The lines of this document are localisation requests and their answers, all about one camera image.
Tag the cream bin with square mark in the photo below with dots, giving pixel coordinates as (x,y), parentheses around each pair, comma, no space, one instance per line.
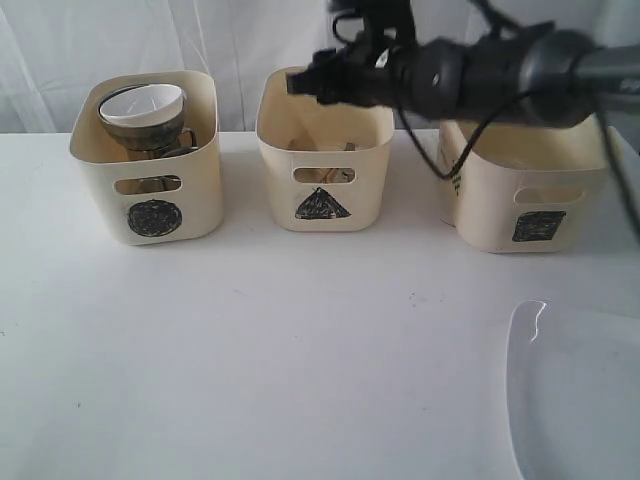
(527,189)

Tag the cream bin with circle mark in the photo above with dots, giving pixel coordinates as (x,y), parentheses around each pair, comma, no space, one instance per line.
(192,211)

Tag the wooden chopstick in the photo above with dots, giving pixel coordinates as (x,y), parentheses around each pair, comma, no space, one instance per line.
(313,174)

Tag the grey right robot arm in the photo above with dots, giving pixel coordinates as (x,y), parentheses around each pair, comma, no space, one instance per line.
(537,75)

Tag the large white plate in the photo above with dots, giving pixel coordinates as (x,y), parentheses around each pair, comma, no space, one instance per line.
(572,392)

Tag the cream bin with triangle mark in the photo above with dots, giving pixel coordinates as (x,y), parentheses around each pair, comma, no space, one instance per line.
(353,200)

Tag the white ceramic bowl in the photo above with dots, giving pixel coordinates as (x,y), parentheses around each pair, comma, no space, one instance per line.
(143,106)

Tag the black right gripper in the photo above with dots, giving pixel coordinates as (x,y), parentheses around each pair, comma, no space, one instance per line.
(370,34)

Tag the stainless steel bowl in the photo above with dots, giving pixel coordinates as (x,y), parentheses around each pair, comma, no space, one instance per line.
(143,138)

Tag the steel mug with handle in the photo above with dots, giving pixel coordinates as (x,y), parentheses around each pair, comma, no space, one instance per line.
(185,143)

